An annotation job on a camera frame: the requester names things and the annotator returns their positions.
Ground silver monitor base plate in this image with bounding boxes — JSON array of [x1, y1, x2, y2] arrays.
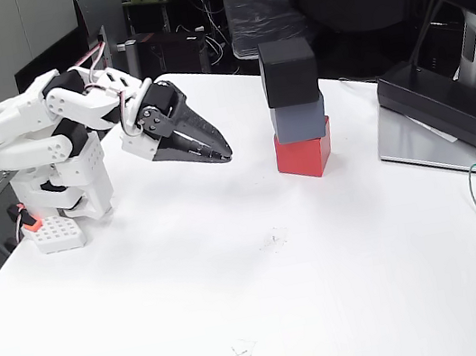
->
[[371, 90, 476, 204]]

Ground red white black servo cable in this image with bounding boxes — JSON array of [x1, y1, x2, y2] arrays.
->
[[65, 35, 162, 146]]

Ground orange cable connector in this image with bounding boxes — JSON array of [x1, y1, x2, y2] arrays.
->
[[5, 200, 43, 236]]

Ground black cube block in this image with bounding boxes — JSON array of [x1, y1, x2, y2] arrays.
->
[[255, 34, 324, 111]]

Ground plastic-wrapped black bin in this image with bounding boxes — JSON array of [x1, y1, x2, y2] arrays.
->
[[215, 0, 318, 65]]

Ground silver metal post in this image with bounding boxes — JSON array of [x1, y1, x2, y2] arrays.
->
[[116, 38, 145, 88]]

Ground white perforated table clamp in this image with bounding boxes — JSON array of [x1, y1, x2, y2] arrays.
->
[[28, 210, 89, 258]]

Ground black power adapter brick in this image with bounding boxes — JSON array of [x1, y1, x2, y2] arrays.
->
[[372, 49, 476, 170]]

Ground grey cube block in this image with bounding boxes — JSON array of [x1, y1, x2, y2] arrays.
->
[[269, 93, 332, 147]]

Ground red cube block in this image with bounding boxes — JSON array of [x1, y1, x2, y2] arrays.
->
[[270, 115, 340, 185]]

